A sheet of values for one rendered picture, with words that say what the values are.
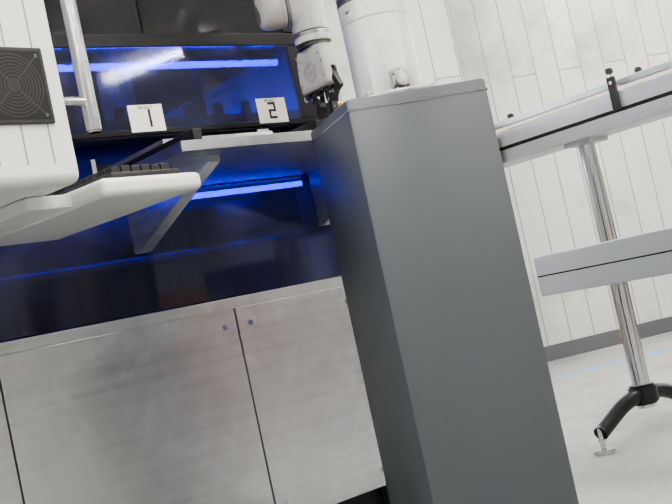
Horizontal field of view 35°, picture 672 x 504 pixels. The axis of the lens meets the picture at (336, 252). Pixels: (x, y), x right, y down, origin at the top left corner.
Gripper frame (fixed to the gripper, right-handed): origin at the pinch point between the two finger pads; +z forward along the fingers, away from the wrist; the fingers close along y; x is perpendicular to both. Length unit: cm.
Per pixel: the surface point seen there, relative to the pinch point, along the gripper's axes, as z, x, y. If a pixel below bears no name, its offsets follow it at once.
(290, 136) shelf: 9.1, -29.0, 21.8
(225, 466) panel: 71, -34, -18
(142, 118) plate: -5.8, -36.6, -18.0
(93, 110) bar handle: 5, -75, 34
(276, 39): -23.2, 4.3, -18.4
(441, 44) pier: -74, 238, -184
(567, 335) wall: 85, 293, -192
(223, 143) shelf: 9, -45, 22
